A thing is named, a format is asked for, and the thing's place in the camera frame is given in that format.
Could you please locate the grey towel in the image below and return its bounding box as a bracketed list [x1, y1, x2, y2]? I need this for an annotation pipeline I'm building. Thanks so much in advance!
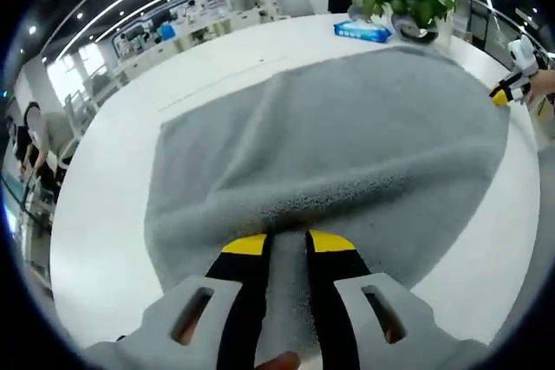
[142, 45, 511, 356]

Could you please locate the person's right hand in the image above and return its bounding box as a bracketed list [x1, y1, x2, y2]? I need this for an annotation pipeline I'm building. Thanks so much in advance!
[529, 67, 555, 98]

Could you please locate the person's left hand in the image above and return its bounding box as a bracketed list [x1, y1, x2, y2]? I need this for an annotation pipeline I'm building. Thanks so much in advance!
[253, 350, 303, 370]

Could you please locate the blue wet wipes packet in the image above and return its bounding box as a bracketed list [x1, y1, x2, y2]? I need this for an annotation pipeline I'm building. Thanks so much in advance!
[332, 18, 394, 45]

